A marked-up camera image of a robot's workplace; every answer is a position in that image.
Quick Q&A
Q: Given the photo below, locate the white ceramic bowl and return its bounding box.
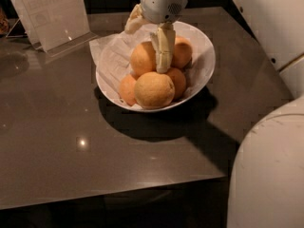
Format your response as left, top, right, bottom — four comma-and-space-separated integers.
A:
101, 22, 216, 113

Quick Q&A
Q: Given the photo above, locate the brown object at left edge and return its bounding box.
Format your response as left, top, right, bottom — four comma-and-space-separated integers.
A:
0, 8, 10, 35

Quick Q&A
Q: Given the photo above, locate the clear acrylic sign holder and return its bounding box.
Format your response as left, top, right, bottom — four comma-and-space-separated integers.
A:
10, 0, 97, 57

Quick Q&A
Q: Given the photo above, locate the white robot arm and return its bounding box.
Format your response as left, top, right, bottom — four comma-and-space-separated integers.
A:
227, 0, 304, 228

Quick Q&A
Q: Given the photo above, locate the front yellowish orange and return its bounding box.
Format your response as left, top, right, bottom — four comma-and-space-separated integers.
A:
134, 72, 175, 109

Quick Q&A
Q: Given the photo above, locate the white paper liner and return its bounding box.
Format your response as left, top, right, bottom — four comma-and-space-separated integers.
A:
88, 23, 160, 95

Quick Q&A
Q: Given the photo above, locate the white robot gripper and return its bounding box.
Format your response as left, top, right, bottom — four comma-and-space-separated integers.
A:
124, 0, 188, 73

